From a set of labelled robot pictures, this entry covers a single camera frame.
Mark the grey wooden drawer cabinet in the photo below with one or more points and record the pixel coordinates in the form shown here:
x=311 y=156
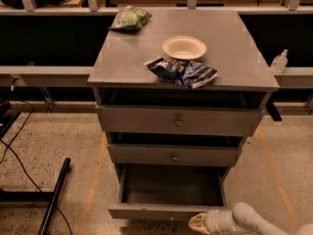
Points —
x=185 y=91

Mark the white paper bowl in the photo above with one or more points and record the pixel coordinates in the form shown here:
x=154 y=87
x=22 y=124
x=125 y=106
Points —
x=184 y=48

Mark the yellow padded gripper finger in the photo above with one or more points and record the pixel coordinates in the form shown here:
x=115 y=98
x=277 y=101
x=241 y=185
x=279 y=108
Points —
x=197 y=223

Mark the grey top drawer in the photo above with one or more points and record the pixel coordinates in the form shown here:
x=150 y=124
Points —
x=178 y=120

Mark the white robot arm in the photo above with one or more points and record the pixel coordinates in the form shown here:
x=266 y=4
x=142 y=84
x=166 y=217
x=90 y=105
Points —
x=240 y=219

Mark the grey middle drawer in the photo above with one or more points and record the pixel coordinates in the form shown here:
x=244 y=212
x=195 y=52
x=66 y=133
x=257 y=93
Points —
x=173 y=155

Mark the blue chip bag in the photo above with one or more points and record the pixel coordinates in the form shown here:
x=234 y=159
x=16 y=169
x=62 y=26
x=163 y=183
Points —
x=187 y=73

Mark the grey drawer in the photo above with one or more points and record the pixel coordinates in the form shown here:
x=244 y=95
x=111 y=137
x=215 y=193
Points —
x=178 y=120
x=167 y=192
x=173 y=155

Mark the grey bottom drawer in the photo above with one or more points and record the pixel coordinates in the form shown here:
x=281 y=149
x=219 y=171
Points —
x=167 y=192

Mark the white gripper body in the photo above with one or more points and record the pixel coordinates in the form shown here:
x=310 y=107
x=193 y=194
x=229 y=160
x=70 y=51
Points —
x=212 y=221

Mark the black stand leg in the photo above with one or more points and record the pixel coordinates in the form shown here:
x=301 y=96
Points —
x=50 y=197

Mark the green chip bag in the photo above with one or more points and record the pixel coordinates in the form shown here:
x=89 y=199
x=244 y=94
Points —
x=132 y=18

